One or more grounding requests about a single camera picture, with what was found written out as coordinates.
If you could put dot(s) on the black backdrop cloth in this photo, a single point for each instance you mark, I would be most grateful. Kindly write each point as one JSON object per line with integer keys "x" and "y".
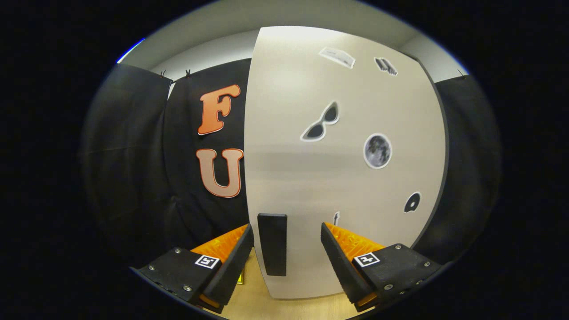
{"x": 133, "y": 178}

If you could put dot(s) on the beige shoe cabinet door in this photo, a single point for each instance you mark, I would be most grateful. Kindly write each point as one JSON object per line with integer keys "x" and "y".
{"x": 289, "y": 178}

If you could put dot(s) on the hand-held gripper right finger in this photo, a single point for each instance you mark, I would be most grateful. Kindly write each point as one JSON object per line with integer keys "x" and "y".
{"x": 340, "y": 262}

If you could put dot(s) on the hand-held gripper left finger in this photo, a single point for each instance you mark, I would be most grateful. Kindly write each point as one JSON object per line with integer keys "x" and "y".
{"x": 238, "y": 262}

